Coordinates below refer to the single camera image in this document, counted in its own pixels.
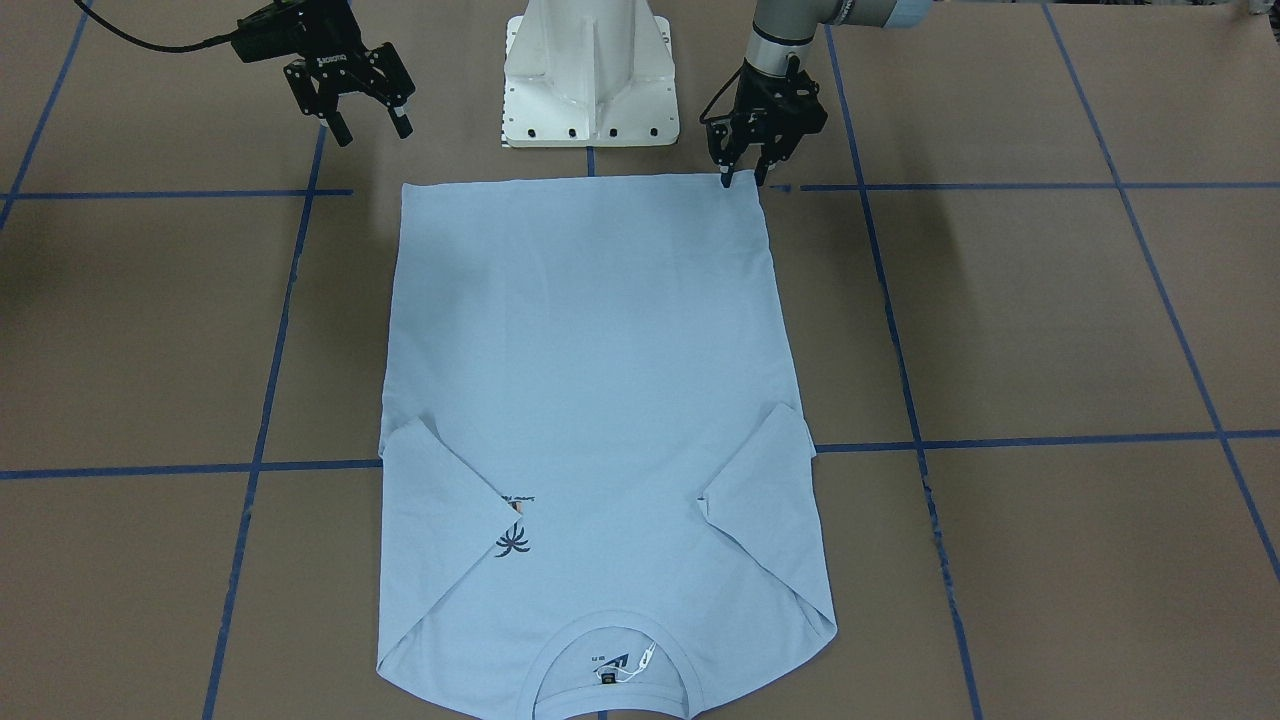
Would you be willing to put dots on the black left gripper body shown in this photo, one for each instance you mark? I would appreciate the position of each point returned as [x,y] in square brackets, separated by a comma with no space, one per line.
[769,92]

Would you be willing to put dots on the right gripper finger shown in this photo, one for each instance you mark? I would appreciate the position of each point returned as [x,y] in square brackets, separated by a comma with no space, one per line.
[400,118]
[337,126]

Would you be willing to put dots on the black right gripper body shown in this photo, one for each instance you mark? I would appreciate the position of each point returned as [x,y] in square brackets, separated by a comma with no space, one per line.
[330,37]

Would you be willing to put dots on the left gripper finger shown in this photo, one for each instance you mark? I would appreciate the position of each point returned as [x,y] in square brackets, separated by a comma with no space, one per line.
[727,153]
[772,153]

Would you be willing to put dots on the light blue t-shirt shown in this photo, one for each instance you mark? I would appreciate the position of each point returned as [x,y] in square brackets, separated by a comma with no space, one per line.
[596,475]

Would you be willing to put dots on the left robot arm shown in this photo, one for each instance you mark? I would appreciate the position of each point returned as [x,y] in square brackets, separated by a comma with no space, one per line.
[785,30]

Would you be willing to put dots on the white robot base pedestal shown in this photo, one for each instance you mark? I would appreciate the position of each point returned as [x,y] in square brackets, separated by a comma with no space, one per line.
[589,74]

